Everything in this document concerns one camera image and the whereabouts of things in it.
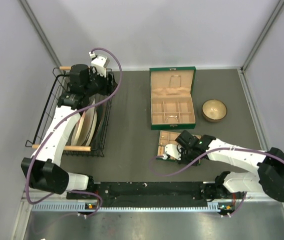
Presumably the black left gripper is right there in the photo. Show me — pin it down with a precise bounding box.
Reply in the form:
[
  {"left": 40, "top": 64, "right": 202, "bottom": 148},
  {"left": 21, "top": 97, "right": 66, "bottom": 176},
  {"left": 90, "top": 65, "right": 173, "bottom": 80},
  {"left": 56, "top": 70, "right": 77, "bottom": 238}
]
[{"left": 84, "top": 66, "right": 119, "bottom": 97}]

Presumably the green jewelry tray insert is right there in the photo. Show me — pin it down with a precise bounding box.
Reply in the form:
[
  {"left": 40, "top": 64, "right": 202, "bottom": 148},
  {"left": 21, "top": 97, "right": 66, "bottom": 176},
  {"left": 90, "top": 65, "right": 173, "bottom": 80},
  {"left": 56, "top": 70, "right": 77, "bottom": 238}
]
[{"left": 155, "top": 129, "right": 202, "bottom": 166}]

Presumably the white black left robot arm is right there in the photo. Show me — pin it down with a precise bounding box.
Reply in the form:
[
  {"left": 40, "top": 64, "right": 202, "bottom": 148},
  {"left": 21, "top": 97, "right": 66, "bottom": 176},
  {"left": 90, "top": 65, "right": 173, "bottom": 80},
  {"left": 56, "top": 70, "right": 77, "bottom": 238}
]
[{"left": 21, "top": 63, "right": 117, "bottom": 198}]

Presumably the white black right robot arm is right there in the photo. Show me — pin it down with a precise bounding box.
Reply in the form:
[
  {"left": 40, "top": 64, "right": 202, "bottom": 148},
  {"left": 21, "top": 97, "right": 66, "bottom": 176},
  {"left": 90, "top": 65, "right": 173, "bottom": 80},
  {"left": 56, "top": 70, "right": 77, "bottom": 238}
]
[{"left": 176, "top": 130, "right": 284, "bottom": 203}]

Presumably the green jewelry box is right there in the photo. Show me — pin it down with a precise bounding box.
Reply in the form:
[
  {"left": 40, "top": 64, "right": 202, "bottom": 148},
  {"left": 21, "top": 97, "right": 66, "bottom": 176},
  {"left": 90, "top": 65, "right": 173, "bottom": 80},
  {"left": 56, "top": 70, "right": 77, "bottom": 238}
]
[{"left": 149, "top": 66, "right": 196, "bottom": 130}]

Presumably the dark plate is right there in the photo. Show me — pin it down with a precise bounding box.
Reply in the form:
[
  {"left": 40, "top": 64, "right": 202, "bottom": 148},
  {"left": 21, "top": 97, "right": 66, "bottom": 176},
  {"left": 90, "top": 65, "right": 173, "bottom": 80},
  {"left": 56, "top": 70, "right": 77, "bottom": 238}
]
[{"left": 91, "top": 102, "right": 108, "bottom": 148}]

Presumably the white plate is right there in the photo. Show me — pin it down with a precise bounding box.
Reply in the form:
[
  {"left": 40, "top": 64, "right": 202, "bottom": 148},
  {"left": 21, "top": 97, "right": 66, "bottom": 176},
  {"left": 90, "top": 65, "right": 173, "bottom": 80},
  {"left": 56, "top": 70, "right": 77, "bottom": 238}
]
[{"left": 76, "top": 107, "right": 97, "bottom": 147}]

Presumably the beige ceramic bowl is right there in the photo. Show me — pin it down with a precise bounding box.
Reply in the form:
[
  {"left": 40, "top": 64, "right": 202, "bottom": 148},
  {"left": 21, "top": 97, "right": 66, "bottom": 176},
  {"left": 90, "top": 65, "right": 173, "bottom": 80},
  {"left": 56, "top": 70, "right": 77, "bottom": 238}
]
[{"left": 201, "top": 99, "right": 228, "bottom": 123}]

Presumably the pink rimmed plate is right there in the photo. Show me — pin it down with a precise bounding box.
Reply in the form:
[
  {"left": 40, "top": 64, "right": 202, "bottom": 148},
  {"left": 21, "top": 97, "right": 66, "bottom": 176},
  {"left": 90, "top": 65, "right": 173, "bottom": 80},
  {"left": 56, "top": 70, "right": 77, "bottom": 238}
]
[{"left": 71, "top": 112, "right": 86, "bottom": 146}]

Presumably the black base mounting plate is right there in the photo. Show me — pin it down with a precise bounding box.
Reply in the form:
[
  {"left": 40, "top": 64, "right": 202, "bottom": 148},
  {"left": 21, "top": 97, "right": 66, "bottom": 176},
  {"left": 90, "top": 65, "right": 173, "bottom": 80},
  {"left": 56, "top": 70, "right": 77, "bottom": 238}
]
[{"left": 66, "top": 181, "right": 247, "bottom": 201}]

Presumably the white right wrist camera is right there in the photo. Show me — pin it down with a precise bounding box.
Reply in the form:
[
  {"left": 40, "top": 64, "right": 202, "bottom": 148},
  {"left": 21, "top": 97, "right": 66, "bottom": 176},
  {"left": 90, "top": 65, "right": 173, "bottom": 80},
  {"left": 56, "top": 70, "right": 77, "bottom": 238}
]
[{"left": 162, "top": 143, "right": 182, "bottom": 161}]

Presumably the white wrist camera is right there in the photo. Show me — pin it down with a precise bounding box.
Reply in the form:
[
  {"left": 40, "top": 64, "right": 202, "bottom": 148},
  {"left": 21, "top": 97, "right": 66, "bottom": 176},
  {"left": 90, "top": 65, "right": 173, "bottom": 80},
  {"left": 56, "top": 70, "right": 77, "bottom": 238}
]
[
  {"left": 162, "top": 143, "right": 182, "bottom": 161},
  {"left": 89, "top": 51, "right": 109, "bottom": 78}
]

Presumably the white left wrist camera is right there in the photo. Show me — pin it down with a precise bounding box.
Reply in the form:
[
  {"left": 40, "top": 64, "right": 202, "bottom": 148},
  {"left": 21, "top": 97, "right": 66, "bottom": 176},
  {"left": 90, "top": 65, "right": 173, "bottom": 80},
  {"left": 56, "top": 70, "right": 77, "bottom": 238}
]
[{"left": 89, "top": 51, "right": 109, "bottom": 78}]

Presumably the black wire basket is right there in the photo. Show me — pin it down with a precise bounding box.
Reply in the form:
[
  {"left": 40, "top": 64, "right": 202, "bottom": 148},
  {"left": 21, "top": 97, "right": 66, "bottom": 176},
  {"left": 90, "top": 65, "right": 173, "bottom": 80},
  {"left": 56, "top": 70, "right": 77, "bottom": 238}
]
[{"left": 25, "top": 68, "right": 112, "bottom": 157}]

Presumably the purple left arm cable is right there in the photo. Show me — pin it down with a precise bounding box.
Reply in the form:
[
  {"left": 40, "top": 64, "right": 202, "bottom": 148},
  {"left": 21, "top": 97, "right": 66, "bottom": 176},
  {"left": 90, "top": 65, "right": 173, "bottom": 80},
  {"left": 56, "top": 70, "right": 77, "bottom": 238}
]
[{"left": 24, "top": 47, "right": 123, "bottom": 218}]

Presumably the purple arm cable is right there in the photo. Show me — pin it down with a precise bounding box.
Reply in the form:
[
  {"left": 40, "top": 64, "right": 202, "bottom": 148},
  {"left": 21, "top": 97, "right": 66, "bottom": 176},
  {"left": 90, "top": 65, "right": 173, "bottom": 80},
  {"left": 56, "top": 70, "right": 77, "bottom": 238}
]
[
  {"left": 148, "top": 147, "right": 284, "bottom": 218},
  {"left": 24, "top": 47, "right": 123, "bottom": 218}
]

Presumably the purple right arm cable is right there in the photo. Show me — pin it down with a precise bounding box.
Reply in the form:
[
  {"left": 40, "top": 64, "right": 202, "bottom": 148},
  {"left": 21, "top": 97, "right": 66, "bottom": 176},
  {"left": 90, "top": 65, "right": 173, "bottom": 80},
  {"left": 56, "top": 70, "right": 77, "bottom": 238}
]
[{"left": 148, "top": 147, "right": 284, "bottom": 218}]

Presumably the silver chain necklace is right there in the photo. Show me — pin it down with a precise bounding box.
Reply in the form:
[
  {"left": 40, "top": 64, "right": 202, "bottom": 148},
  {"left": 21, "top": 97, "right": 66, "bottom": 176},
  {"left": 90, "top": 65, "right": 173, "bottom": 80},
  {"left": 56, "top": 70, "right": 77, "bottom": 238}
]
[{"left": 169, "top": 74, "right": 182, "bottom": 88}]

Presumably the grey slotted cable duct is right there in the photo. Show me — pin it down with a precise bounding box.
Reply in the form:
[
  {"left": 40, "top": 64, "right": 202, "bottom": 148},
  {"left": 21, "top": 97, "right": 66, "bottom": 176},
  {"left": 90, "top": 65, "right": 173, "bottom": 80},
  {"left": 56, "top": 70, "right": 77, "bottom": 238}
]
[{"left": 32, "top": 201, "right": 221, "bottom": 213}]

